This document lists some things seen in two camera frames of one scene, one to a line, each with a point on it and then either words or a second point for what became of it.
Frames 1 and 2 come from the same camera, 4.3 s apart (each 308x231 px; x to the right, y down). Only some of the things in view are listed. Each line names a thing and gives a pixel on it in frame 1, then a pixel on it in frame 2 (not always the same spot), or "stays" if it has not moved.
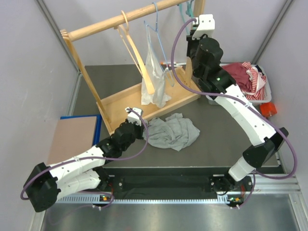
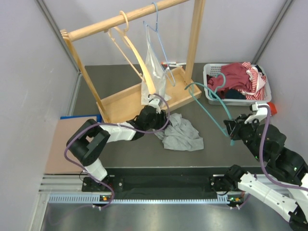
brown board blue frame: (74, 135) stays
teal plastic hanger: (189, 9) -> (211, 95)
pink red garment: (238, 71) stays
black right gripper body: (192, 46) -> (244, 131)
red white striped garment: (257, 81) stays
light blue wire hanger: (169, 71) stays
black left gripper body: (135, 135) -> (158, 121)
